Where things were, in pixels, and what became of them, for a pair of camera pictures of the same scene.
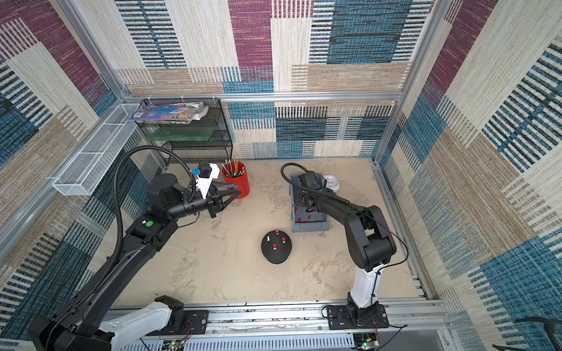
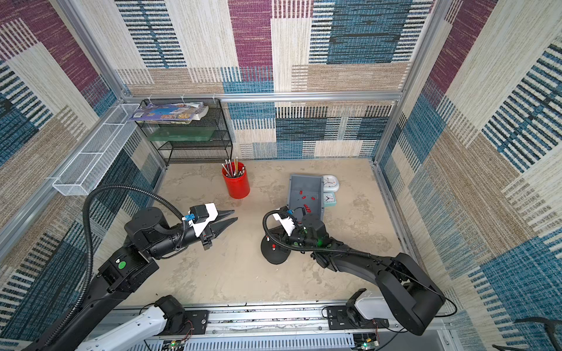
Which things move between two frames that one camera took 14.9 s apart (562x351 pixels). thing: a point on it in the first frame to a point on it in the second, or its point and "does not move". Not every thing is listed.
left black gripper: x=214 y=200 to x=214 y=232
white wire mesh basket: x=82 y=177 does not move
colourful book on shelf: x=179 y=112 does not move
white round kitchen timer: x=332 y=182 does not move
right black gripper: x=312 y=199 to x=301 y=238
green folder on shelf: x=184 y=134 does not move
